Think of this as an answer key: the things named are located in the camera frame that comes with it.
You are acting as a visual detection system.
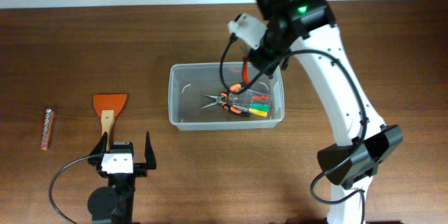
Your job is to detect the orange socket bit holder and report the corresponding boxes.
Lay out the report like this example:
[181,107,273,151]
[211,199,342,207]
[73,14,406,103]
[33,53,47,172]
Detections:
[41,108,55,151]

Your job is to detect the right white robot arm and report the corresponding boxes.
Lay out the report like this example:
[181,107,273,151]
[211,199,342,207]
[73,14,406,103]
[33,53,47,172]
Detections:
[246,0,403,223]

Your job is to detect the small red cutting pliers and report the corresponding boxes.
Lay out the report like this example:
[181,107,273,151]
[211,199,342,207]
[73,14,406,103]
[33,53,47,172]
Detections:
[241,56,250,85]

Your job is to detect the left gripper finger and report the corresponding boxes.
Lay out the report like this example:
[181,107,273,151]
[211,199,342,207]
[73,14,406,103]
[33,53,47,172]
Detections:
[144,131,156,164]
[90,132,108,155]

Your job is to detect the right black cable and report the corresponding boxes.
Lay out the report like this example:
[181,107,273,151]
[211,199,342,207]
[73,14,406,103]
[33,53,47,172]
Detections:
[219,33,370,224]

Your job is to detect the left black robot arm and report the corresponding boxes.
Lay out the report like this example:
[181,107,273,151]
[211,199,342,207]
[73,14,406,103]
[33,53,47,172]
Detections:
[87,132,157,224]

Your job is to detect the black cable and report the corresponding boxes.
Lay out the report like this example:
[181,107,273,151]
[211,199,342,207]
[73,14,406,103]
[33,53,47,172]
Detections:
[48,154,102,224]
[219,33,370,224]

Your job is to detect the clear plastic container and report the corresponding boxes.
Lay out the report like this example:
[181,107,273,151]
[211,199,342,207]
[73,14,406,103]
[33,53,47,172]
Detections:
[168,62,285,131]

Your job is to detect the orange scraper wooden handle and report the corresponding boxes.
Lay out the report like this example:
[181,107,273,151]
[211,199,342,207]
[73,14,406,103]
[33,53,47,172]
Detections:
[92,94,127,150]

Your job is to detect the orange long nose pliers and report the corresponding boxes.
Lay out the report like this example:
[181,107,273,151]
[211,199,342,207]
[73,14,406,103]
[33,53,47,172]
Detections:
[202,83,251,117]

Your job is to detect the left black cable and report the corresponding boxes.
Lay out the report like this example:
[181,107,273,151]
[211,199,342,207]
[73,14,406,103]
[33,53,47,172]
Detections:
[48,154,102,224]

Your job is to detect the clear screwdriver set case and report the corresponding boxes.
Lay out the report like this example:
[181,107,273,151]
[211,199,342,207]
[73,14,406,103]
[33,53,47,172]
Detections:
[230,90,271,117]

